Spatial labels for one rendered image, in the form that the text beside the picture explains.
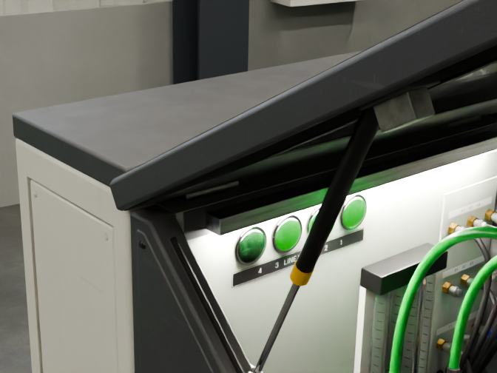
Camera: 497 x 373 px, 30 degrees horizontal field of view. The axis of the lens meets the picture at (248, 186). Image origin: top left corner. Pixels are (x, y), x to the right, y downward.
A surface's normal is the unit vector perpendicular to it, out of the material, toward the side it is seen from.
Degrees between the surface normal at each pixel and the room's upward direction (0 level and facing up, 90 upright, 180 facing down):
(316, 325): 90
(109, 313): 90
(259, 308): 90
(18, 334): 0
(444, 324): 90
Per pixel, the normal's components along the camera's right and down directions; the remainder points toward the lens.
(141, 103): 0.02, -0.94
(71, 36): 0.54, 0.31
